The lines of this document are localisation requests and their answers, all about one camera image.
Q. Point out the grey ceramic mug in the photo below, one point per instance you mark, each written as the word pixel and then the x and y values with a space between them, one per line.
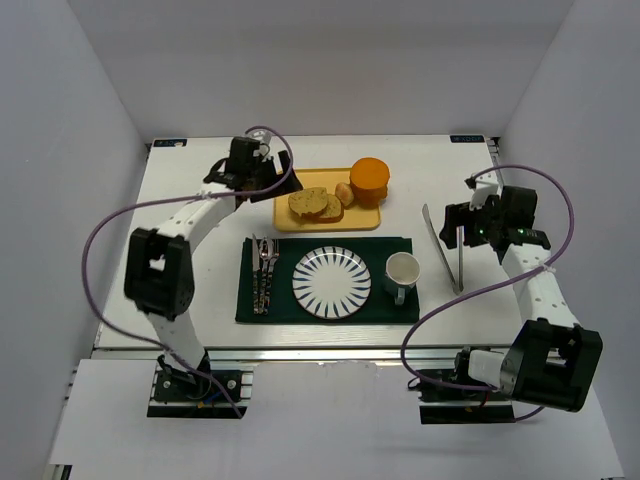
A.
pixel 402 272

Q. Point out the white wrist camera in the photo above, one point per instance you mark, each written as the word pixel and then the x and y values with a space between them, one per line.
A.
pixel 263 136
pixel 483 186

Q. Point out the round orange bread loaf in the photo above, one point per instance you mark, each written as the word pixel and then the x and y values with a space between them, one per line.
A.
pixel 369 178

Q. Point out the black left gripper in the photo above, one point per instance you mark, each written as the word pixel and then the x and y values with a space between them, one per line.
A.
pixel 273 181

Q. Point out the blue label sticker left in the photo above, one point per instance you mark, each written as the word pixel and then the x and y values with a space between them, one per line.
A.
pixel 169 143

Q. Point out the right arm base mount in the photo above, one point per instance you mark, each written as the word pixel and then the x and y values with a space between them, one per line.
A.
pixel 440 405

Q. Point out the patterned handle fork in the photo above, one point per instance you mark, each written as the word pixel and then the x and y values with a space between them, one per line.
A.
pixel 265 255

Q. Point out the blue label sticker right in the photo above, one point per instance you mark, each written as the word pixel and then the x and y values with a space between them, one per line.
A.
pixel 467 138

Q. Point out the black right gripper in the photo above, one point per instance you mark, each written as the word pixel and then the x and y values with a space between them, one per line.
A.
pixel 455 226

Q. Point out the dark green placemat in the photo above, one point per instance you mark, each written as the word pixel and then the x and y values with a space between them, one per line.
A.
pixel 284 309

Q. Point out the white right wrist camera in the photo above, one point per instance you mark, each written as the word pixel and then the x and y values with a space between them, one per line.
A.
pixel 483 186

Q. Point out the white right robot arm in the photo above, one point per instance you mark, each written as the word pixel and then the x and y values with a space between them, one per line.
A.
pixel 552 361

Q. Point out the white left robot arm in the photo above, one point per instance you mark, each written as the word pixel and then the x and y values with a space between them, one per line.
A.
pixel 159 274

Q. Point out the aluminium table front rail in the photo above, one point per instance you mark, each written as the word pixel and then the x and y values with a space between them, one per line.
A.
pixel 415 356

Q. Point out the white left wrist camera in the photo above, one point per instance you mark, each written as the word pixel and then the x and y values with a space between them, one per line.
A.
pixel 263 136

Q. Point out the blue striped white plate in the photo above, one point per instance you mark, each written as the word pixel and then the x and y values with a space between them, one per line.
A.
pixel 331 283

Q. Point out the seeded bread slice bottom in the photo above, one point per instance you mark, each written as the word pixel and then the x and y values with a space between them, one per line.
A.
pixel 333 212

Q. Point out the small round bread roll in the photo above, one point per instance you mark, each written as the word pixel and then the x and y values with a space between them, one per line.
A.
pixel 345 194

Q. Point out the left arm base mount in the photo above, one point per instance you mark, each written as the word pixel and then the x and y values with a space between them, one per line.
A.
pixel 177 395

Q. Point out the patterned handle spoon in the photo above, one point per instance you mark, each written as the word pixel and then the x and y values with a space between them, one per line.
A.
pixel 274 256

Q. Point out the seeded bread slice top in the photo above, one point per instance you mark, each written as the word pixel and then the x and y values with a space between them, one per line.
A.
pixel 308 202

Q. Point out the seeded bread slice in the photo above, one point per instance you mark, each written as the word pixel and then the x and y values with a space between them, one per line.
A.
pixel 333 212
pixel 308 202

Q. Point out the patterned handle knife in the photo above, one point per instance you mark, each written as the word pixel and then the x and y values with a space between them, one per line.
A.
pixel 256 264

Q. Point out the yellow serving tray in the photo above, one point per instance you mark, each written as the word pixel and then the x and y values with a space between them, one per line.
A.
pixel 355 218

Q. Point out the blue label sticker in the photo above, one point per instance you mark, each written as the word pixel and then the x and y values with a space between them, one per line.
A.
pixel 169 143
pixel 467 138

